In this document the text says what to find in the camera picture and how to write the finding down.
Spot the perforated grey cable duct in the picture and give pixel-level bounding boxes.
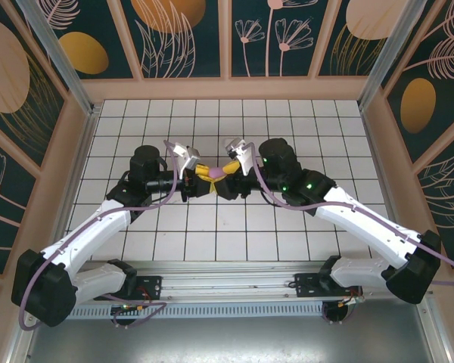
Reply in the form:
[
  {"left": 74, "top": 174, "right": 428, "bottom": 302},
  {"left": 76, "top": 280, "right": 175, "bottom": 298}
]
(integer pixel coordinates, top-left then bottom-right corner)
[{"left": 71, "top": 304, "right": 326, "bottom": 321}]

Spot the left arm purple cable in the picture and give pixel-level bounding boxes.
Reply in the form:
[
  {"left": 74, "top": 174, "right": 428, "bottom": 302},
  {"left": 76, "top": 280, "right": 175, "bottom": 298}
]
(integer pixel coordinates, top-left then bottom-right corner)
[{"left": 18, "top": 139, "right": 182, "bottom": 332}]

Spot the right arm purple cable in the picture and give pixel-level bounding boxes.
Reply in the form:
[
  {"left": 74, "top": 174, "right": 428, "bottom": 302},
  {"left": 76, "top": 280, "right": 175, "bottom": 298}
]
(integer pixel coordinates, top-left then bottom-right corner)
[{"left": 245, "top": 142, "right": 454, "bottom": 285}]

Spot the aluminium side rail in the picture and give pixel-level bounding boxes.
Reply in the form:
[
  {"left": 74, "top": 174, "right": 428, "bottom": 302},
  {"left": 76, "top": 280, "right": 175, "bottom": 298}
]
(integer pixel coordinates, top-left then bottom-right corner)
[
  {"left": 359, "top": 105, "right": 413, "bottom": 265},
  {"left": 41, "top": 105, "right": 99, "bottom": 269}
]

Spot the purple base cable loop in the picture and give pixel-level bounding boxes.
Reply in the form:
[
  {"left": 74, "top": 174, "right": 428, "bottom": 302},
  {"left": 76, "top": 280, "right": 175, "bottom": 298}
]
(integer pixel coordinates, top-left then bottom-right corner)
[
  {"left": 111, "top": 300, "right": 167, "bottom": 328},
  {"left": 322, "top": 301, "right": 351, "bottom": 325}
]

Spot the aluminium frame post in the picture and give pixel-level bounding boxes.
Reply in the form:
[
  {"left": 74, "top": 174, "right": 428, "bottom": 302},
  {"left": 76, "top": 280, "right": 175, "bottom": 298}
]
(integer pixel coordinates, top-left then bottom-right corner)
[
  {"left": 358, "top": 0, "right": 419, "bottom": 110},
  {"left": 15, "top": 0, "right": 96, "bottom": 116}
]

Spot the grey sheet metal panel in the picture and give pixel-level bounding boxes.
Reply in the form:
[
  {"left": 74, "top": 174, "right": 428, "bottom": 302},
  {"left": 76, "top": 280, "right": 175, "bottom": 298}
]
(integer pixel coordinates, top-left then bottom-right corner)
[{"left": 26, "top": 317, "right": 440, "bottom": 363}]

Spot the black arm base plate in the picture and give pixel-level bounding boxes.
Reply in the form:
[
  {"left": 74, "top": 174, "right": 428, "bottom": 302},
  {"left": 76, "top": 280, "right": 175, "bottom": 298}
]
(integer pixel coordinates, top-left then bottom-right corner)
[
  {"left": 135, "top": 275, "right": 163, "bottom": 300},
  {"left": 294, "top": 272, "right": 323, "bottom": 298}
]

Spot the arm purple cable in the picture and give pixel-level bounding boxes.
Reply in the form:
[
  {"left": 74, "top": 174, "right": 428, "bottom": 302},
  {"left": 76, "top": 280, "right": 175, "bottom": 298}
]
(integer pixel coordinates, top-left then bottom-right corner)
[
  {"left": 245, "top": 142, "right": 454, "bottom": 285},
  {"left": 18, "top": 139, "right": 182, "bottom": 332}
]

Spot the aluminium mounting rail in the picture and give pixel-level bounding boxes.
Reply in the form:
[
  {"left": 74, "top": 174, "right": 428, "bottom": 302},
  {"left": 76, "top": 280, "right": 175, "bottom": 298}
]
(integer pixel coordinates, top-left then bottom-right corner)
[{"left": 75, "top": 260, "right": 428, "bottom": 303}]

